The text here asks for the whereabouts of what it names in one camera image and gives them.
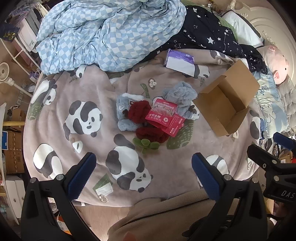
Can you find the purple tissue pack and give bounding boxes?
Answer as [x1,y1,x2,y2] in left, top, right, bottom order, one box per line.
[164,49,197,76]

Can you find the grey plush slipper brown label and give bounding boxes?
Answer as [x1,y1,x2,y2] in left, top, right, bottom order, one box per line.
[116,93,145,132]

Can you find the cream bed headboard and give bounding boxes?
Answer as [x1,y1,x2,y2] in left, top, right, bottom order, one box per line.
[229,0,296,61]

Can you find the white fan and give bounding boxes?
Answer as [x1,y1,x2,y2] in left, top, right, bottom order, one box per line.
[0,62,33,98]

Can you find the white storage box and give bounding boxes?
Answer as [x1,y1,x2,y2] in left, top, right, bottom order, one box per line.
[17,16,38,52]

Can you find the person's beige clothing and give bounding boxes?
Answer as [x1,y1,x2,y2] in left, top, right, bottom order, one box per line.
[107,190,243,241]

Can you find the green fluffy blanket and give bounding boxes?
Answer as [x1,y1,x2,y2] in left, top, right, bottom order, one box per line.
[218,17,238,40]

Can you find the hanging clothes on hangers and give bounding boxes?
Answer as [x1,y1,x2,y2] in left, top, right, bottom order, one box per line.
[5,2,50,28]

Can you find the blue cartoon pillow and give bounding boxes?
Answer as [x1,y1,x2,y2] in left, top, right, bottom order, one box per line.
[253,70,289,142]

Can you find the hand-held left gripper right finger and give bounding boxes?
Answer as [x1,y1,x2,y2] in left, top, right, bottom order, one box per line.
[191,152,269,241]

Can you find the white cabinet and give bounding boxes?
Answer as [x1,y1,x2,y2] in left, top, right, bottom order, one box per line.
[5,176,26,225]

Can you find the blue checkered blanket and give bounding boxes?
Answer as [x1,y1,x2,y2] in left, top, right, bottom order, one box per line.
[36,0,188,75]

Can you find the cardboard box blue label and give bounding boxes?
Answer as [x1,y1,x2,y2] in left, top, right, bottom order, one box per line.
[2,131,25,174]

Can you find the red packet clear window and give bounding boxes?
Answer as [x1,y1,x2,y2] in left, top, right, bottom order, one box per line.
[145,98,178,128]

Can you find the dark star-print blanket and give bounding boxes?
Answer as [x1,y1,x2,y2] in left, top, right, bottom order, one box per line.
[148,5,269,75]

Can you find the red plush slipper green leaf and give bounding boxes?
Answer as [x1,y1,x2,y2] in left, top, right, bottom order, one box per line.
[132,124,170,154]

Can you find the pink pig plush toy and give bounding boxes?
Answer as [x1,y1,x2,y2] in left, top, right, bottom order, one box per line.
[258,45,290,84]

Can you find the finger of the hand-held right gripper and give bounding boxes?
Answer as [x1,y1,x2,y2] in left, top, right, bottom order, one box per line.
[273,132,296,154]
[247,144,296,173]

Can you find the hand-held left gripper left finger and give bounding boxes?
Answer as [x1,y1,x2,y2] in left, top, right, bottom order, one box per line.
[21,152,100,241]

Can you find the panda-print blanket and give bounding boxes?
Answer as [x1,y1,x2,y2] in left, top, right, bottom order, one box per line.
[23,49,262,207]

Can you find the grey quilted cushion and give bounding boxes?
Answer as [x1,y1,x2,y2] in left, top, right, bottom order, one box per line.
[276,76,296,130]

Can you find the brown cardboard box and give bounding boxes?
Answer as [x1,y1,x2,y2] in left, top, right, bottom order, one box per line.
[193,60,260,137]

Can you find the white pillow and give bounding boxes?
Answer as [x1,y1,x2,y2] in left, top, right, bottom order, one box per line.
[222,10,264,45]

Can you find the dark blue bag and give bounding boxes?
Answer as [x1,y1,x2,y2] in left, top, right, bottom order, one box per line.
[0,23,20,42]

